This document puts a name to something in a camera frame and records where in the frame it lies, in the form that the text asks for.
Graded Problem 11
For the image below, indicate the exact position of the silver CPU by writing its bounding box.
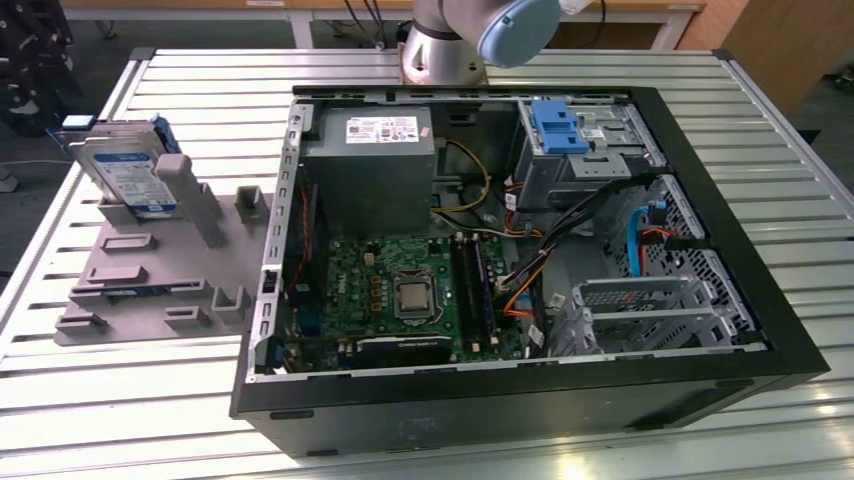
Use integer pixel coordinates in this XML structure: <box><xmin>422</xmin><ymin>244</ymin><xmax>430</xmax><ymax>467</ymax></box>
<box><xmin>398</xmin><ymin>282</ymin><xmax>435</xmax><ymax>312</ymax></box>

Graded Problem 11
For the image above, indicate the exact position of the wooden cabinet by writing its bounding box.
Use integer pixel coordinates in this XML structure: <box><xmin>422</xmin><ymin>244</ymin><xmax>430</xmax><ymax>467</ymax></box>
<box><xmin>677</xmin><ymin>0</ymin><xmax>854</xmax><ymax>119</ymax></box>

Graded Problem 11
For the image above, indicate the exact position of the green motherboard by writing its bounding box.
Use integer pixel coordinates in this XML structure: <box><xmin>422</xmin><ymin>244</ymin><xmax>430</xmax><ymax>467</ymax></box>
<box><xmin>283</xmin><ymin>233</ymin><xmax>533</xmax><ymax>375</ymax></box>

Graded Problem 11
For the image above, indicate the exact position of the wooden desk white frame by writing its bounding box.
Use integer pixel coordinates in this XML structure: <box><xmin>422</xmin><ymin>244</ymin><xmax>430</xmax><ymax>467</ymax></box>
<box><xmin>58</xmin><ymin>0</ymin><xmax>709</xmax><ymax>51</ymax></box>

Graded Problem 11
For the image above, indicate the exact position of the red orange power wire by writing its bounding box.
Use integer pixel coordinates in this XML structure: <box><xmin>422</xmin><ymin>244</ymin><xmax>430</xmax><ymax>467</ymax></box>
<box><xmin>637</xmin><ymin>227</ymin><xmax>710</xmax><ymax>251</ymax></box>

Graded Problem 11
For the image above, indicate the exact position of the silver disk bay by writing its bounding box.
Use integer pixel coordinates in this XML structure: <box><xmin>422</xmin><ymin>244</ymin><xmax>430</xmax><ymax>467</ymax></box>
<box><xmin>545</xmin><ymin>272</ymin><xmax>767</xmax><ymax>360</ymax></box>

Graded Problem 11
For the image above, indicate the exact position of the blue data wire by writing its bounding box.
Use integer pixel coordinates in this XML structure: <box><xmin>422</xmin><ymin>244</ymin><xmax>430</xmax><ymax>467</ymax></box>
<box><xmin>625</xmin><ymin>198</ymin><xmax>669</xmax><ymax>279</ymax></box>

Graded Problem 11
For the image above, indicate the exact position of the yellow wire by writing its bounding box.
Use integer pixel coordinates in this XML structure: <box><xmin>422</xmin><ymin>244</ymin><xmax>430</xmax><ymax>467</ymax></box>
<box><xmin>430</xmin><ymin>139</ymin><xmax>494</xmax><ymax>217</ymax></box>

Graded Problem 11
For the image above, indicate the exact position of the black wire bundle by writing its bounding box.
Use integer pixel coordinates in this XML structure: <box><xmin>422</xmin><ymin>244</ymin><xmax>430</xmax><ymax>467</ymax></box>
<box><xmin>497</xmin><ymin>172</ymin><xmax>669</xmax><ymax>294</ymax></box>

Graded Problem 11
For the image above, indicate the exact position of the black PC case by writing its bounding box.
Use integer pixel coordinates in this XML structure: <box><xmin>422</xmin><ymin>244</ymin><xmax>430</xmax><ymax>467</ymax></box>
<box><xmin>228</xmin><ymin>83</ymin><xmax>833</xmax><ymax>459</ymax></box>

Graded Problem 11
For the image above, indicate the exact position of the grey parts rack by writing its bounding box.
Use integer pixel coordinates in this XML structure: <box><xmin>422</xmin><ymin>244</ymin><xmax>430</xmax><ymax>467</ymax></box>
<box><xmin>52</xmin><ymin>153</ymin><xmax>276</xmax><ymax>349</ymax></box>

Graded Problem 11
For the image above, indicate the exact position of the black graphics card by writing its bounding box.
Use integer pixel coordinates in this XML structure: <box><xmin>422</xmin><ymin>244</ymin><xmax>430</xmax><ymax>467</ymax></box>
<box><xmin>351</xmin><ymin>333</ymin><xmax>454</xmax><ymax>370</ymax></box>

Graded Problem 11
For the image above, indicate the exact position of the blue drive latch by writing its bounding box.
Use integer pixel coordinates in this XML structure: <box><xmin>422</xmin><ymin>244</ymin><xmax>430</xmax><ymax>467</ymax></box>
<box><xmin>531</xmin><ymin>99</ymin><xmax>594</xmax><ymax>155</ymax></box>

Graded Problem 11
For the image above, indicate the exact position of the grey power supply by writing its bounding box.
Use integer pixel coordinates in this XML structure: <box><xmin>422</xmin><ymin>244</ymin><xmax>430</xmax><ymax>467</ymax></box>
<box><xmin>300</xmin><ymin>103</ymin><xmax>441</xmax><ymax>240</ymax></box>

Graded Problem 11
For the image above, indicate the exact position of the grey drive cage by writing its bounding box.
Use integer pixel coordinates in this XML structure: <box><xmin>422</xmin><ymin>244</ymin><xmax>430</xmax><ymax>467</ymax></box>
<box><xmin>514</xmin><ymin>98</ymin><xmax>667</xmax><ymax>214</ymax></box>

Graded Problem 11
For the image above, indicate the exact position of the RAM stick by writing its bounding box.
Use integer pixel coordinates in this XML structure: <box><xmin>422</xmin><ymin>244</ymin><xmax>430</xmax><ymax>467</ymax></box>
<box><xmin>98</xmin><ymin>285</ymin><xmax>199</xmax><ymax>297</ymax></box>

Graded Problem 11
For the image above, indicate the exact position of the CPU socket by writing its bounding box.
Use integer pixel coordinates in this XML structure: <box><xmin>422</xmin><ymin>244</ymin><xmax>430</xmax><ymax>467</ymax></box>
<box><xmin>388</xmin><ymin>269</ymin><xmax>447</xmax><ymax>325</ymax></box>

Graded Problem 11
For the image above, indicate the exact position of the hard disk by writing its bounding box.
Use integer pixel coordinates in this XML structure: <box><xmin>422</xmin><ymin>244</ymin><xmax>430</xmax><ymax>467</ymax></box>
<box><xmin>44</xmin><ymin>113</ymin><xmax>182</xmax><ymax>219</ymax></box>

